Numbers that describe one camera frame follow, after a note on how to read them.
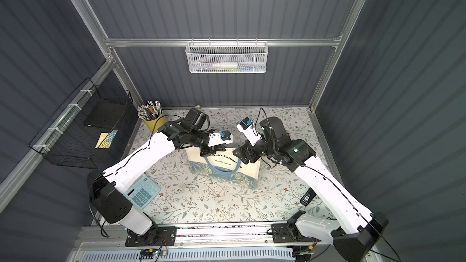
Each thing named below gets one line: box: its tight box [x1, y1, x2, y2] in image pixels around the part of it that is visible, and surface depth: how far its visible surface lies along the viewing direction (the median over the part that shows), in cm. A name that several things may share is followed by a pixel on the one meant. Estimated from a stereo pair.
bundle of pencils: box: [137, 100, 163, 121], surface depth 98 cm
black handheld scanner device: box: [299, 187, 317, 207], surface depth 82 cm
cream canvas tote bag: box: [185, 146, 261, 190], surface depth 85 cm
